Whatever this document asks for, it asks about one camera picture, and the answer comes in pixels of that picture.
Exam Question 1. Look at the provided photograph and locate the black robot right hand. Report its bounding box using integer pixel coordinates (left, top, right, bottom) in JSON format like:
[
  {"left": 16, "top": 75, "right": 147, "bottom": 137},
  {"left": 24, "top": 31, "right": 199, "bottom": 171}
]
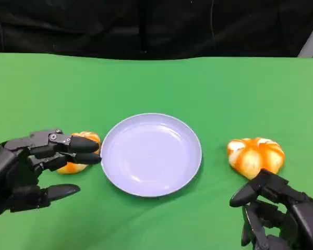
[{"left": 229, "top": 168, "right": 313, "bottom": 250}]

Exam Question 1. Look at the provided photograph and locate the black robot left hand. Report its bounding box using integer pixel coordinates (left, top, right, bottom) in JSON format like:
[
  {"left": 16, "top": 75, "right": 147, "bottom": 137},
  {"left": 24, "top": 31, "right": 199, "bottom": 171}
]
[{"left": 0, "top": 128, "right": 102, "bottom": 222}]

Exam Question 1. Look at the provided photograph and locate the orange white toy bread roll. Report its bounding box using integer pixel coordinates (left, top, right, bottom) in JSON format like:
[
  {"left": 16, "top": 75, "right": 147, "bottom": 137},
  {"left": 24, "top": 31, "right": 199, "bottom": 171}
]
[
  {"left": 226, "top": 137, "right": 285, "bottom": 180},
  {"left": 56, "top": 131, "right": 102, "bottom": 175}
]

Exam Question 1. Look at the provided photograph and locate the lilac plate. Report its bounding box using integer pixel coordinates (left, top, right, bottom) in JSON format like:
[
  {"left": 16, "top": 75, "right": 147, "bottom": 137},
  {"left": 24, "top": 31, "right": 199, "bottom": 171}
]
[{"left": 100, "top": 112, "right": 202, "bottom": 197}]

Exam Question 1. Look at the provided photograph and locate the black backdrop curtain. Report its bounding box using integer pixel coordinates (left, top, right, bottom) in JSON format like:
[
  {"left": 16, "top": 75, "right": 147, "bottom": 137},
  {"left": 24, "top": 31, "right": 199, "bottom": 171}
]
[{"left": 0, "top": 0, "right": 313, "bottom": 61}]

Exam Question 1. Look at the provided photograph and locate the green table cloth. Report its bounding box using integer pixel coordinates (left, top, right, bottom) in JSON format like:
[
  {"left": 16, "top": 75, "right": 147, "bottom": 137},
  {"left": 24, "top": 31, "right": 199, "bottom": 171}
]
[{"left": 0, "top": 53, "right": 313, "bottom": 250}]

